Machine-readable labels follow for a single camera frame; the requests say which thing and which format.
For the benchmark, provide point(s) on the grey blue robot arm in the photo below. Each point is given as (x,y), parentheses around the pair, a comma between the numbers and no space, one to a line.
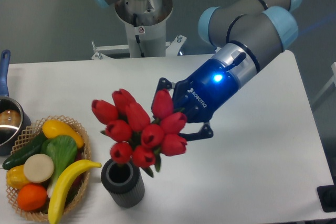
(248,35)

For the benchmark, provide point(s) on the red tulip bouquet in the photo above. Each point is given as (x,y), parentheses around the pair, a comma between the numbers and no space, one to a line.
(140,138)

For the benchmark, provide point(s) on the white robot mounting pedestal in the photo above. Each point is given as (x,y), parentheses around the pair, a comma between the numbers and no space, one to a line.
(145,27)

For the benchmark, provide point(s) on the blue handled saucepan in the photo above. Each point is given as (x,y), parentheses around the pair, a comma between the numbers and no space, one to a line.
(13,118)

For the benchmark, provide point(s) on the beige round disc toy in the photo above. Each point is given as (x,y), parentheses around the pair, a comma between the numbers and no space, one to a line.
(38,168)

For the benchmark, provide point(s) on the dark grey ribbed vase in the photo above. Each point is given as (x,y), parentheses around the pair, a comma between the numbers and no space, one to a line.
(123,182)

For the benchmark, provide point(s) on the yellow bell pepper toy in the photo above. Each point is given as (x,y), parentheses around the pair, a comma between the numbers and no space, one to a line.
(16,178)

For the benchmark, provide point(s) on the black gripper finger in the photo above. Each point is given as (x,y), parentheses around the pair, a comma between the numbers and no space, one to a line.
(163,94)
(205,132)

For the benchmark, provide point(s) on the orange plastic fruit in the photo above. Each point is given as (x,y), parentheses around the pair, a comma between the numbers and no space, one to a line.
(32,197)

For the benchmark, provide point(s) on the white frame at right edge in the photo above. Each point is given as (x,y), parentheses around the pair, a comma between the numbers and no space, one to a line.
(325,92)

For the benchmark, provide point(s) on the yellow squash toy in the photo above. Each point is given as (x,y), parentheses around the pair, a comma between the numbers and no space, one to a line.
(53,128)

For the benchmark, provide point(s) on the green bok choy toy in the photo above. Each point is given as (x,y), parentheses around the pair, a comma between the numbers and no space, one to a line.
(62,149)

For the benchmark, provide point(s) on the woven wicker basket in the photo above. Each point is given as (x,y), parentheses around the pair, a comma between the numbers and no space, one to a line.
(75,195)

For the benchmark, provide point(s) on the black device at table edge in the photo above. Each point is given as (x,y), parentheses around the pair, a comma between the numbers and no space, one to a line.
(327,197)

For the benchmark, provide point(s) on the dark green cucumber toy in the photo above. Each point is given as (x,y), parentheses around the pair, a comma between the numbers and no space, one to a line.
(23,154)

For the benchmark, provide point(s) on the yellow plastic banana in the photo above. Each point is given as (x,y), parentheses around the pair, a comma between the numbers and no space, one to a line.
(62,187)

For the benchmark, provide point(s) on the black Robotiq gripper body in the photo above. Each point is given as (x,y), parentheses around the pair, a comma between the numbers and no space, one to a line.
(205,90)

